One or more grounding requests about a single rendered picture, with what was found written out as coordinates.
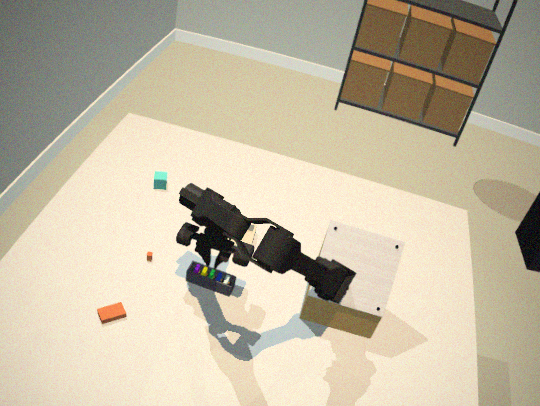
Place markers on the small teal cube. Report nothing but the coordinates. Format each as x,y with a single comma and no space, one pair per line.
160,180

